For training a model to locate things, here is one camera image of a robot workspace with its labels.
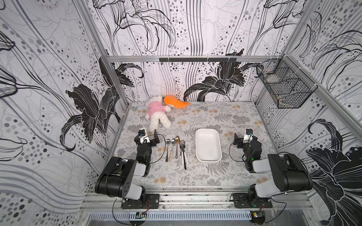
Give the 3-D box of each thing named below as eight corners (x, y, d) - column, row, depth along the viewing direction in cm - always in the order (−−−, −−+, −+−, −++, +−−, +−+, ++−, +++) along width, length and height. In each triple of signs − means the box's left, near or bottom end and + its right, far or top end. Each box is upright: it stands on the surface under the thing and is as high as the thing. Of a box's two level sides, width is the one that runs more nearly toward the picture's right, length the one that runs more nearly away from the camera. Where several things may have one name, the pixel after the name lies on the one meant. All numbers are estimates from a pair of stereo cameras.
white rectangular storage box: (196, 164, 88) (196, 160, 83) (194, 133, 103) (195, 128, 98) (222, 164, 88) (224, 160, 83) (216, 133, 103) (218, 128, 98)
